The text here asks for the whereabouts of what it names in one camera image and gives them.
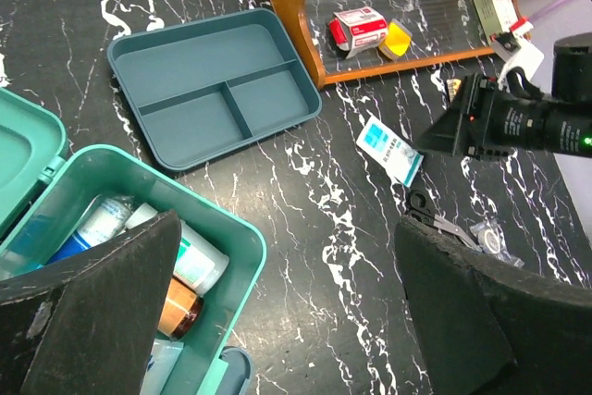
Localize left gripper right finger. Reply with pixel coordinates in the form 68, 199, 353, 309
395, 216, 591, 394

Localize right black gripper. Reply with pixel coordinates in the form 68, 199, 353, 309
415, 74, 591, 160

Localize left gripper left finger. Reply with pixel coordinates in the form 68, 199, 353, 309
1, 211, 180, 394

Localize brown medicine bottle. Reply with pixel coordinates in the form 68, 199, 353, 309
158, 278, 204, 340

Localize white green cap bottle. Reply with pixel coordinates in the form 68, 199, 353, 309
124, 203, 231, 297

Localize white blue gauze packet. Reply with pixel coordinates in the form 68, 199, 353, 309
140, 339, 184, 395

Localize white blue pill bottle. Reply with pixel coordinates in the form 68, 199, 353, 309
47, 197, 131, 265

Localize teal white medicine sachet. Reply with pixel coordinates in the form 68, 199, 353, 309
356, 116, 424, 187

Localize white green medicine box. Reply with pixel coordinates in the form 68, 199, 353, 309
473, 0, 518, 43

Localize red white medicine box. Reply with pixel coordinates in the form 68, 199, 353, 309
328, 6, 388, 58

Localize orange notepad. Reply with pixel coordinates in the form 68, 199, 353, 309
446, 78, 463, 101

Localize yellow orange small object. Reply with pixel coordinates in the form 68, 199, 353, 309
378, 19, 413, 60

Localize orange wooden shelf rack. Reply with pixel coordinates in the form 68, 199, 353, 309
261, 0, 592, 90

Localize green box lid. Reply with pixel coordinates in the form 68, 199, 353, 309
1, 88, 68, 238

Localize dark teal divider tray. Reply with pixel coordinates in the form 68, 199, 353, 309
107, 8, 322, 172

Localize black handled scissors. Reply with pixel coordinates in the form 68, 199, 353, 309
407, 189, 481, 252

